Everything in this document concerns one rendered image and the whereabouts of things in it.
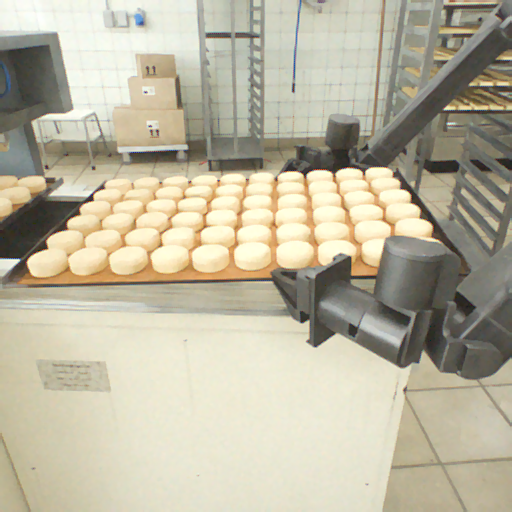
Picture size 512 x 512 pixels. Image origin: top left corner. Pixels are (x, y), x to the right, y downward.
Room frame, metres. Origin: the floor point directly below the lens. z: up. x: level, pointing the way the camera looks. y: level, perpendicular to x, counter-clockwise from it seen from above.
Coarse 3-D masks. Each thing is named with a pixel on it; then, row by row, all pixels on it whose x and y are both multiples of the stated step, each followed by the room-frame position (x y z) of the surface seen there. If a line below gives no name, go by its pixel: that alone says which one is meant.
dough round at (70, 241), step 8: (64, 232) 0.63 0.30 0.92; (72, 232) 0.62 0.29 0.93; (48, 240) 0.60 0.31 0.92; (56, 240) 0.60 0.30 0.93; (64, 240) 0.60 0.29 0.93; (72, 240) 0.60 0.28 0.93; (80, 240) 0.61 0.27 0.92; (56, 248) 0.59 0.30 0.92; (64, 248) 0.59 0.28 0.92; (72, 248) 0.59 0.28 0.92; (80, 248) 0.60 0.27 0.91
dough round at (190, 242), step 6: (174, 228) 0.62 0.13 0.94; (180, 228) 0.62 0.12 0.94; (186, 228) 0.62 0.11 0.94; (168, 234) 0.60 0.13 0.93; (174, 234) 0.60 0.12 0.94; (180, 234) 0.60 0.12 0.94; (186, 234) 0.60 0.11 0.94; (192, 234) 0.60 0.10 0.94; (168, 240) 0.58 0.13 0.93; (174, 240) 0.58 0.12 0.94; (180, 240) 0.58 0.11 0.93; (186, 240) 0.58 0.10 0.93; (192, 240) 0.59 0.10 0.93; (186, 246) 0.58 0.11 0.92; (192, 246) 0.59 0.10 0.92
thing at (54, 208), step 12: (60, 192) 0.87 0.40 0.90; (72, 192) 0.87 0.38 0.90; (84, 192) 0.87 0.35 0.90; (36, 204) 0.85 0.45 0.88; (48, 204) 0.85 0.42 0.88; (60, 204) 0.85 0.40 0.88; (72, 204) 0.85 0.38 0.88; (24, 216) 0.86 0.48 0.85; (36, 216) 0.85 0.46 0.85; (48, 216) 0.85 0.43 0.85; (60, 216) 0.85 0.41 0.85
